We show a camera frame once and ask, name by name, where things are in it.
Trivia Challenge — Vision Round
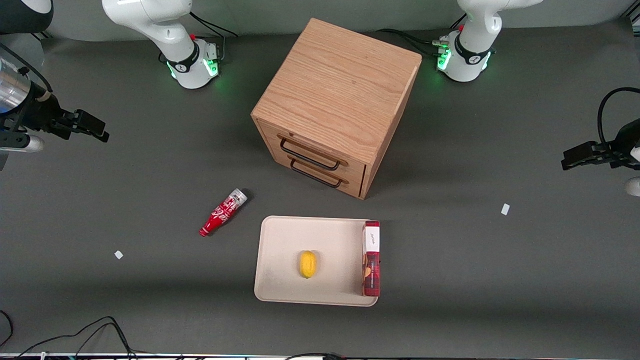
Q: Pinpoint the red snack box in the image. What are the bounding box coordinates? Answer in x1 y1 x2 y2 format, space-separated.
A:
361 220 381 298

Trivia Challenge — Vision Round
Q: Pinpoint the beige plastic tray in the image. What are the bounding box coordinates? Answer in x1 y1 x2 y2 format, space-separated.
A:
253 215 380 307

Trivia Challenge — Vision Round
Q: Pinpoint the black right base cable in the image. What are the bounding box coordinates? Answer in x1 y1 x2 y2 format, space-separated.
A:
189 11 240 62

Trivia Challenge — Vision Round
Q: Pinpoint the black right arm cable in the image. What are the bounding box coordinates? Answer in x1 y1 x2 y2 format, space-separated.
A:
0 42 52 97

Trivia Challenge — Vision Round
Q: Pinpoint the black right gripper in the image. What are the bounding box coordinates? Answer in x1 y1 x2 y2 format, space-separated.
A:
17 82 110 144

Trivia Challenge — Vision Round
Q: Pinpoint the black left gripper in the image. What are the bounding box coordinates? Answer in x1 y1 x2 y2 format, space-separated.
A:
560 118 640 172

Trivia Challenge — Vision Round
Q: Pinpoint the black floor cable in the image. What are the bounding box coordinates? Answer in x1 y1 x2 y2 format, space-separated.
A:
14 315 138 360
284 352 347 360
0 309 14 349

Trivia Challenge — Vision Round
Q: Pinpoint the yellow lemon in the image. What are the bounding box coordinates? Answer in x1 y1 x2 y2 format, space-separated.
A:
299 250 318 280

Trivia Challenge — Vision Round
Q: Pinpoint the red coke bottle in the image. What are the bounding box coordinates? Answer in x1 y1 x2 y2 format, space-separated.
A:
199 188 248 238

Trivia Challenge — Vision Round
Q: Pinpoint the black base cable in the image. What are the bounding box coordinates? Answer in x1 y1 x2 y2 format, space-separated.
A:
376 14 468 59
189 11 240 62

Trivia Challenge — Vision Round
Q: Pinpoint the wooden drawer cabinet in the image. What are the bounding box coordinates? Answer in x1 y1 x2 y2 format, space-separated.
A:
250 17 423 201

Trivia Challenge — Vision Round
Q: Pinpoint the black left base cable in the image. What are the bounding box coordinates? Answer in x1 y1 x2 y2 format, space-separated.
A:
376 14 468 59

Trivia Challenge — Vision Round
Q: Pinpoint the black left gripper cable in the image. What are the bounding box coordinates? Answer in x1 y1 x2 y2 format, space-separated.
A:
597 87 640 147

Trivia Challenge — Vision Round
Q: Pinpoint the black metal drawer handle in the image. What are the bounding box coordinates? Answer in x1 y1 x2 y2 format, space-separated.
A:
289 159 344 189
279 137 342 172

